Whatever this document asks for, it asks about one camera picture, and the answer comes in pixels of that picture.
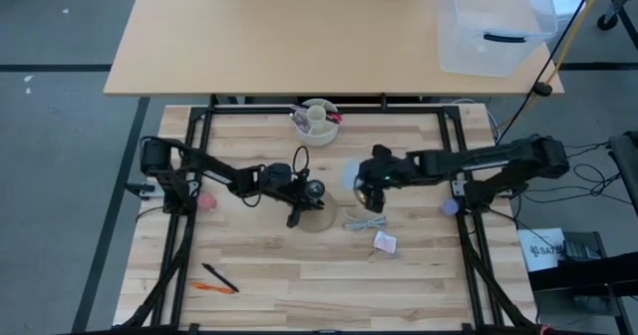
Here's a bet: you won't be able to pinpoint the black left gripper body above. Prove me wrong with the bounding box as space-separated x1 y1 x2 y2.
261 163 313 204

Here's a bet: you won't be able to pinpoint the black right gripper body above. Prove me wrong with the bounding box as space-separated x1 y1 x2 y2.
358 144 415 191

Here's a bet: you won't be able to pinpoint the white lightbulb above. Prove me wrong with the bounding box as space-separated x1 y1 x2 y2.
341 159 373 204

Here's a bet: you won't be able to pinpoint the wooden base lamp black socket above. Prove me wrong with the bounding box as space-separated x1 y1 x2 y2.
296 178 338 234

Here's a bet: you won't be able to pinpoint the clear power cord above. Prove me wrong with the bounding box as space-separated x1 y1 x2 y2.
342 214 389 232

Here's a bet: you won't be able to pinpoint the white red safety tag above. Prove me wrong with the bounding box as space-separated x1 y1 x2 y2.
372 229 399 255

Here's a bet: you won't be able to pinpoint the purple packet in organizer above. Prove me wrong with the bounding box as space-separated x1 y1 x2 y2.
291 108 313 133

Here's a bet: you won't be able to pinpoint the cream round desk organizer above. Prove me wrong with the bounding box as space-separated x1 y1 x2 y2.
290 98 343 148

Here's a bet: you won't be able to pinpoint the pink round knob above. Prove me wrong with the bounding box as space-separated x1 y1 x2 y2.
196 192 219 212

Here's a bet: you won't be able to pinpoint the black pen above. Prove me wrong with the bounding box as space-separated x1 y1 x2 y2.
200 262 240 294

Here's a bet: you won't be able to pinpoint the orange pen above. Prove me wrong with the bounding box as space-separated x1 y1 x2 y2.
188 280 236 295

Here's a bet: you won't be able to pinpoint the light wooden desk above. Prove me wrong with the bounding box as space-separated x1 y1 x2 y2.
103 0 565 97

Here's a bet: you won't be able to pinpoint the white printed sign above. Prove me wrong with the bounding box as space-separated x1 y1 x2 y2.
517 227 567 272

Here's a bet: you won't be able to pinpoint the clear plastic storage bin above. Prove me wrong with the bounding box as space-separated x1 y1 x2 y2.
437 0 559 79

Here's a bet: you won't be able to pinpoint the black equipment cart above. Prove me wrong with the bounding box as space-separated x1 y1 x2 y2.
527 229 638 335

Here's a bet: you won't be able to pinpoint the black chair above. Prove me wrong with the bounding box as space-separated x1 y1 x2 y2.
608 131 638 216

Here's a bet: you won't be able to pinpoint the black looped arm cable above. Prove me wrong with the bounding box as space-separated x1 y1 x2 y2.
291 145 311 175

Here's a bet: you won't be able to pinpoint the black aluminium table frame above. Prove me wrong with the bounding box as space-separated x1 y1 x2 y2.
114 103 539 335

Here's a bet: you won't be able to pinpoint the black floor cables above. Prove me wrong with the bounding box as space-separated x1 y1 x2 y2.
517 143 624 202

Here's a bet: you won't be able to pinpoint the black hanging cable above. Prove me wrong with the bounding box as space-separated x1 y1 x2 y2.
495 0 599 145

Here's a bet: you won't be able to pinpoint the yellow hanging cable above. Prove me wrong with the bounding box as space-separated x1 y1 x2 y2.
497 0 607 132

